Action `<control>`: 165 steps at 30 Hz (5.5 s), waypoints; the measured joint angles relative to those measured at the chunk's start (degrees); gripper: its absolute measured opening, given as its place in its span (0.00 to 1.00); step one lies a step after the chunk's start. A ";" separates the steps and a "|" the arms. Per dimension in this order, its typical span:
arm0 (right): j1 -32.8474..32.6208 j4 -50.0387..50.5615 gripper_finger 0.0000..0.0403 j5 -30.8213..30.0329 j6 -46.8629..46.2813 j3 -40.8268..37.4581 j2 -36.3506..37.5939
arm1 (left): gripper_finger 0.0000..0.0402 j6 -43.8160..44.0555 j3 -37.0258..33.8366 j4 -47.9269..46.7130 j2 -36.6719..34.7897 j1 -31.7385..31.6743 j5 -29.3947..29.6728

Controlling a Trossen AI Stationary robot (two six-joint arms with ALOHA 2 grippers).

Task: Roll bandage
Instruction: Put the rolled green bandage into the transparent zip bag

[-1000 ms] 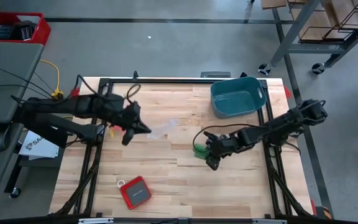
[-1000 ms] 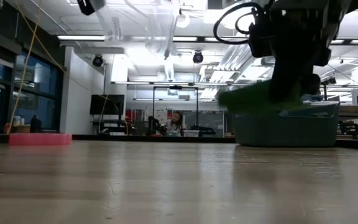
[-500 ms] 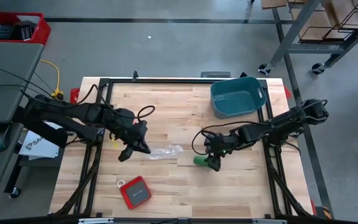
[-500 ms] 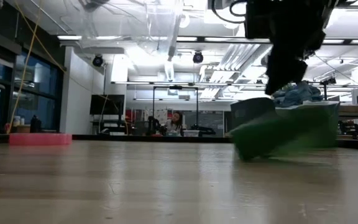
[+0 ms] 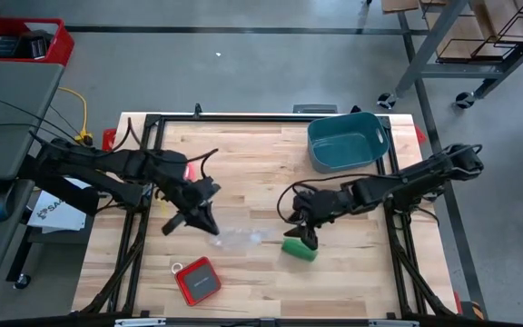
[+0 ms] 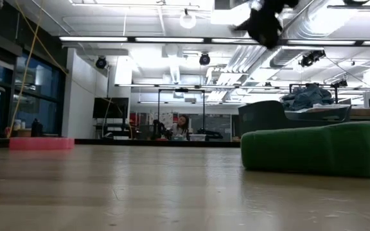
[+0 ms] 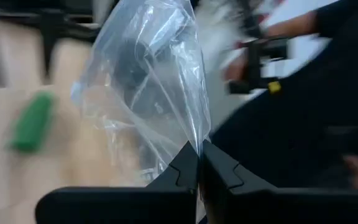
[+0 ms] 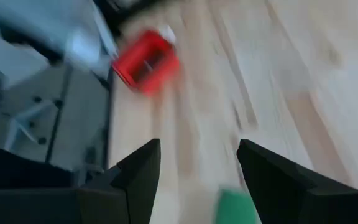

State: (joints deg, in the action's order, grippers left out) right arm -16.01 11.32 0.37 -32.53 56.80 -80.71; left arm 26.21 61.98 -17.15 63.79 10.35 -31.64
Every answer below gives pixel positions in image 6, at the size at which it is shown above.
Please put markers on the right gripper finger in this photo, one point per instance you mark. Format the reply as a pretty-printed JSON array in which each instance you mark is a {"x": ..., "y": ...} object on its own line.
[
  {"x": 268, "y": 32},
  {"x": 247, "y": 25}
]

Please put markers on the dark grey plastic basket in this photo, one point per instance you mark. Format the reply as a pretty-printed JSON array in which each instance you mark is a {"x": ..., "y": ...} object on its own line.
[{"x": 262, "y": 117}]

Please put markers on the black robot arm in room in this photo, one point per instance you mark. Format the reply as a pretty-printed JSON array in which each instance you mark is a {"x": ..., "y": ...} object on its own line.
[
  {"x": 210, "y": 134},
  {"x": 159, "y": 130}
]

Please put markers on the black track light cluster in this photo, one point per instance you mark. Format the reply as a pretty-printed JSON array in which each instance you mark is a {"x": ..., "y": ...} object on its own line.
[{"x": 311, "y": 58}]

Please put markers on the black ceiling spotlight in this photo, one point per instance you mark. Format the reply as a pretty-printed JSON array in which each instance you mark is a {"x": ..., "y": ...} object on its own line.
[
  {"x": 101, "y": 63},
  {"x": 204, "y": 59}
]

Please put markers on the round white ceiling lamp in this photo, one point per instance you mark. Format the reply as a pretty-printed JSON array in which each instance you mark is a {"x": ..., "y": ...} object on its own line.
[{"x": 188, "y": 20}]

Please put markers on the blue cloth pile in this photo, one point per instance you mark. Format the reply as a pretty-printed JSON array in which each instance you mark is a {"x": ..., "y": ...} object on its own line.
[{"x": 307, "y": 96}]

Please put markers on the person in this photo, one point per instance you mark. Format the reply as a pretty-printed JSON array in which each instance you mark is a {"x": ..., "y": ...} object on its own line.
[{"x": 181, "y": 123}]

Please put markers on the small white bin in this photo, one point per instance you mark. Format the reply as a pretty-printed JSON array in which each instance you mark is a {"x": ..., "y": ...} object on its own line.
[{"x": 198, "y": 137}]

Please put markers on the television stand cart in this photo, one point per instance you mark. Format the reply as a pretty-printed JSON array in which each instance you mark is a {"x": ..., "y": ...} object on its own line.
[{"x": 114, "y": 131}]

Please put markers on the glass window panes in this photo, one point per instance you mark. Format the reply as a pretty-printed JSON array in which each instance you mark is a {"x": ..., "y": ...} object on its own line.
[{"x": 37, "y": 80}]

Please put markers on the black bottle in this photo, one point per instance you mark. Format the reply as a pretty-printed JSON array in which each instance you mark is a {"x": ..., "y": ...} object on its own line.
[{"x": 36, "y": 130}]

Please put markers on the red shallow tray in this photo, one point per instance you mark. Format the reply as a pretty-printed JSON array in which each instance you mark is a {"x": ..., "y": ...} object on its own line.
[{"x": 40, "y": 143}]

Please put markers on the small white cup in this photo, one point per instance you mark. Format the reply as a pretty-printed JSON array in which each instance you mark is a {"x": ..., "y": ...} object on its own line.
[{"x": 17, "y": 125}]

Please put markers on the silver spiral air duct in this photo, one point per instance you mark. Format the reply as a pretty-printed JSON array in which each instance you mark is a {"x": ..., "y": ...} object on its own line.
[{"x": 300, "y": 25}]

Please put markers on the black aluminium rig frame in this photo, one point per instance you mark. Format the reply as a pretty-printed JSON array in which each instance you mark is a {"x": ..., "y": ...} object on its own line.
[{"x": 140, "y": 142}]

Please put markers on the black wall television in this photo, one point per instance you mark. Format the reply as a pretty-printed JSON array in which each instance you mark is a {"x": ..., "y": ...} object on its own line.
[{"x": 109, "y": 108}]

